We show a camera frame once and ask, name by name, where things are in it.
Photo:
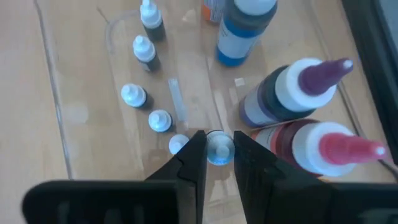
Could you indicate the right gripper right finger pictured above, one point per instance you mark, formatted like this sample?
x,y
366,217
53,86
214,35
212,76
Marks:
x,y
295,202

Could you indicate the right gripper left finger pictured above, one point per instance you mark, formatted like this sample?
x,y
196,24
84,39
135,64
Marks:
x,y
124,202

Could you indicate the pink food coloring bottle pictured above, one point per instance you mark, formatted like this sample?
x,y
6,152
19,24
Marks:
x,y
326,149

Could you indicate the small food coloring dropper bottle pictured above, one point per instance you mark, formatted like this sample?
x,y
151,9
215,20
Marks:
x,y
160,121
220,149
152,18
133,96
177,144
144,53

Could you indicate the purple food coloring bottle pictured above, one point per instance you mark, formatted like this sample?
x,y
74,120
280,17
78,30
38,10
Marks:
x,y
295,90

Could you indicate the blue food coloring bottle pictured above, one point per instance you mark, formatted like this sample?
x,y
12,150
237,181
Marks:
x,y
242,31

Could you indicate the orange food coloring bottle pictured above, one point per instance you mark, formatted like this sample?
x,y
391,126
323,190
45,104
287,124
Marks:
x,y
213,9

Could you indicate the clear plastic bin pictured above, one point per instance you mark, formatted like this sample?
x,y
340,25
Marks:
x,y
93,124

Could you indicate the black aluminium table frame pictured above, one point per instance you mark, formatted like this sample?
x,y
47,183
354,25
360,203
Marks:
x,y
373,62

